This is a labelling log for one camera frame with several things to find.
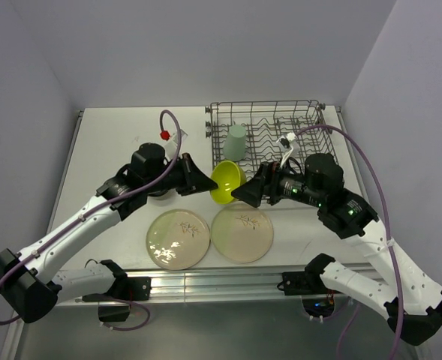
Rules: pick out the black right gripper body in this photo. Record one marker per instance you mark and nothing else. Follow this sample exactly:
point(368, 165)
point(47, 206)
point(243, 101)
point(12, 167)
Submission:
point(292, 186)

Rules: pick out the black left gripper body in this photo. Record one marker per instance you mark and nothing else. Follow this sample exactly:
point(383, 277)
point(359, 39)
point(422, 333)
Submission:
point(172, 181)

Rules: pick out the lime green bowl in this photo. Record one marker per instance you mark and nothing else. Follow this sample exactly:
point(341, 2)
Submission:
point(228, 176)

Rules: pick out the black bowl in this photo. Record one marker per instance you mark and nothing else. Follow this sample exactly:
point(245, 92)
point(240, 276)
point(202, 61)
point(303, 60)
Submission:
point(162, 195)

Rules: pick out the pale green plastic cup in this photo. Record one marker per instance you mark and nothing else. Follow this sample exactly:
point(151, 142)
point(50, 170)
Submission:
point(234, 145)

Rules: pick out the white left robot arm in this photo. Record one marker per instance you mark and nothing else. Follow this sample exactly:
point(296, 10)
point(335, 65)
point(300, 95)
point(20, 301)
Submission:
point(32, 280)

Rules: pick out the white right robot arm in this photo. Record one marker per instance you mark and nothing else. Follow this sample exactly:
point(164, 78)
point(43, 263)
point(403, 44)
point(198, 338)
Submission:
point(406, 295)

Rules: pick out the cream plate with branch, right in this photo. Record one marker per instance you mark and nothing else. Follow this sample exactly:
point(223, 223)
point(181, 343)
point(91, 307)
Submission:
point(241, 233)

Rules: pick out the cream plate with branch, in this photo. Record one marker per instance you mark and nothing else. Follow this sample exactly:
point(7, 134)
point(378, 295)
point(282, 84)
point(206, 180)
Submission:
point(241, 233)
point(177, 239)

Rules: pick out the cream plate with branch, left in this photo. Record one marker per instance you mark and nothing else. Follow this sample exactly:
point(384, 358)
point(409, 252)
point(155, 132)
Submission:
point(177, 239)

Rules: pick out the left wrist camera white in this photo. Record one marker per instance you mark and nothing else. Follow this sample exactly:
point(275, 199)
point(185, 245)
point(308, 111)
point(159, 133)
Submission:
point(172, 147)

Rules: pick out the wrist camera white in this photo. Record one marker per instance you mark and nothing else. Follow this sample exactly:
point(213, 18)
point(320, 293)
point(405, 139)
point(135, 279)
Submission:
point(172, 147)
point(288, 145)

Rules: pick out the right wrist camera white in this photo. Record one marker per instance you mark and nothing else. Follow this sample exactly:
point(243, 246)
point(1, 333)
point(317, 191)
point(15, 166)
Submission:
point(288, 145)

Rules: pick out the grey wire dish rack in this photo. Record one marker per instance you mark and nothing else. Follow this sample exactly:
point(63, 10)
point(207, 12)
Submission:
point(264, 121)

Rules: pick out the aluminium rail frame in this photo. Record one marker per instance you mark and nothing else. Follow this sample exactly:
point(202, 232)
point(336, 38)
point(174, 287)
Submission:
point(205, 285)

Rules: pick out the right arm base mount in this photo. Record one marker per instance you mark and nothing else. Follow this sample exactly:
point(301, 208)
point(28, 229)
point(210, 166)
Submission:
point(317, 300)

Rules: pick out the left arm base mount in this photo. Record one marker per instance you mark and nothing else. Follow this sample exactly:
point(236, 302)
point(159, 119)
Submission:
point(122, 300)

